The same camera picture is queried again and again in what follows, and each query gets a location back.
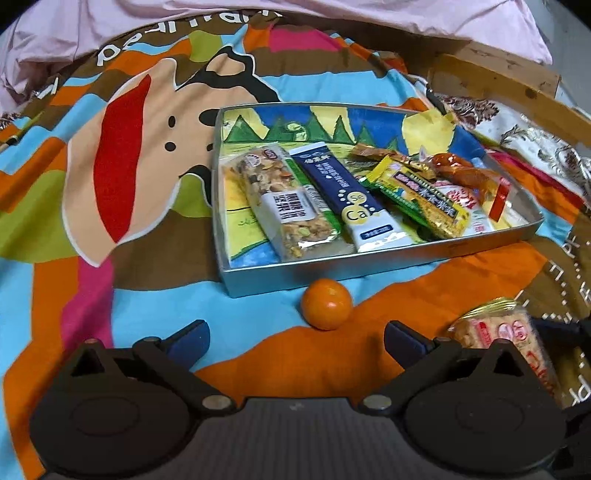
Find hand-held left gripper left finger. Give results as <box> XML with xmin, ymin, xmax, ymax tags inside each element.
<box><xmin>60</xmin><ymin>319</ymin><xmax>236</xmax><ymax>412</ymax></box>

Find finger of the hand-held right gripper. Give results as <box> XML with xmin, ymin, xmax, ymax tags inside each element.
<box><xmin>532</xmin><ymin>316</ymin><xmax>591</xmax><ymax>345</ymax></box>

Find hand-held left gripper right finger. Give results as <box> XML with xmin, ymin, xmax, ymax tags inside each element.
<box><xmin>359</xmin><ymin>320</ymin><xmax>536</xmax><ymax>412</ymax></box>

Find rice cracker packet red print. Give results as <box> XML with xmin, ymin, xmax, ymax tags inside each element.
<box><xmin>445</xmin><ymin>298</ymin><xmax>563</xmax><ymax>408</ymax></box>

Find small orange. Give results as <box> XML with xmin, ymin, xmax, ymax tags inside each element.
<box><xmin>301</xmin><ymin>279</ymin><xmax>353</xmax><ymax>331</ymax></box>

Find metal tray with dinosaur print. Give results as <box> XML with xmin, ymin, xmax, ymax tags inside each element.
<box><xmin>213</xmin><ymin>102</ymin><xmax>544</xmax><ymax>298</ymax></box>

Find white and green snack packet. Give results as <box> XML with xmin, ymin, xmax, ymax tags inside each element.
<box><xmin>434</xmin><ymin>185</ymin><xmax>500</xmax><ymax>236</ymax></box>

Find yellow and green snack packet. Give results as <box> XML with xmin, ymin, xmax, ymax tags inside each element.
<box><xmin>360</xmin><ymin>157</ymin><xmax>472</xmax><ymax>241</ymax></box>

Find dark blue stick sachet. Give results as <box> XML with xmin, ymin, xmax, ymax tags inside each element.
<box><xmin>291</xmin><ymin>145</ymin><xmax>415</xmax><ymax>254</ymax></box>

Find clear nut bar packet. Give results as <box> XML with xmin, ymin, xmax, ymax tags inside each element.
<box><xmin>224</xmin><ymin>145</ymin><xmax>356</xmax><ymax>261</ymax></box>

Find small green snack packet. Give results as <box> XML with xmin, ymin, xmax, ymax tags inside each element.
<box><xmin>291</xmin><ymin>157</ymin><xmax>343</xmax><ymax>232</ymax></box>

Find orange-red meat snack packet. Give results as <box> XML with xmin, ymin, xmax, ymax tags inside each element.
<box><xmin>420</xmin><ymin>152</ymin><xmax>509</xmax><ymax>221</ymax></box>

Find colourful printed blanket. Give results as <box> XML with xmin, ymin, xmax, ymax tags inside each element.
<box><xmin>0</xmin><ymin>18</ymin><xmax>591</xmax><ymax>480</ymax></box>

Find floral satin quilt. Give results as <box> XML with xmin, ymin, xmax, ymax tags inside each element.
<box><xmin>434</xmin><ymin>92</ymin><xmax>591</xmax><ymax>208</ymax></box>

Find wooden bed frame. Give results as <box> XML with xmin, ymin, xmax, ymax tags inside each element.
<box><xmin>427</xmin><ymin>39</ymin><xmax>591</xmax><ymax>148</ymax></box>

